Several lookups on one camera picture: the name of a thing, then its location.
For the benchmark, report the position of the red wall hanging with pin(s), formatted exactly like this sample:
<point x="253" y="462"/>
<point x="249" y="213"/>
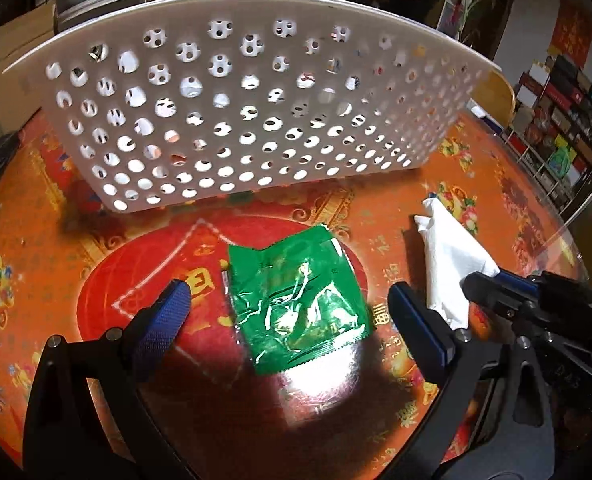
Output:
<point x="463" y="10"/>

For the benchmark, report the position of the white paper tissue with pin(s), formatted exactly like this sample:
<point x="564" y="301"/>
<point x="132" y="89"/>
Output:
<point x="450" y="260"/>

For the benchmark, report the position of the green foil packet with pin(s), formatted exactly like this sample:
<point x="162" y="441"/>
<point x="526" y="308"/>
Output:
<point x="276" y="280"/>

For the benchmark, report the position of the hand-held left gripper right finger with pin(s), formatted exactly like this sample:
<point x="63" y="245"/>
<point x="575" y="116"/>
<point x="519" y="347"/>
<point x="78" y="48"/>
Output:
<point x="420" y="327"/>

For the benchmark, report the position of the white perforated plastic basket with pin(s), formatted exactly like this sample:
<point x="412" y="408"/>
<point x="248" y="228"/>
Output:
<point x="256" y="12"/>

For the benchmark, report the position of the red wall poster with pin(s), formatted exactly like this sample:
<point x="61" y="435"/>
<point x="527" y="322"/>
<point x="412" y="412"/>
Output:
<point x="573" y="30"/>

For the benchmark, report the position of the wooden chair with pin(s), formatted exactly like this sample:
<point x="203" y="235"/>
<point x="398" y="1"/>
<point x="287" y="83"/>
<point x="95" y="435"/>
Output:
<point x="498" y="97"/>

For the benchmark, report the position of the white shoe rack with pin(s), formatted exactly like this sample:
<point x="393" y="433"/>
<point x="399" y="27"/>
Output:
<point x="565" y="125"/>

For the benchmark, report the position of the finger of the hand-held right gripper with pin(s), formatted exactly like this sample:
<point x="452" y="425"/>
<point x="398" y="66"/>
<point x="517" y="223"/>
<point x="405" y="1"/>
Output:
<point x="545" y="286"/>
<point x="495" y="296"/>

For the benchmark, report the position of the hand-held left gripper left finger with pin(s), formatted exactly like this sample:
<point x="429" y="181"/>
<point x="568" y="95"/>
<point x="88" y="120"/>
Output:
<point x="163" y="325"/>

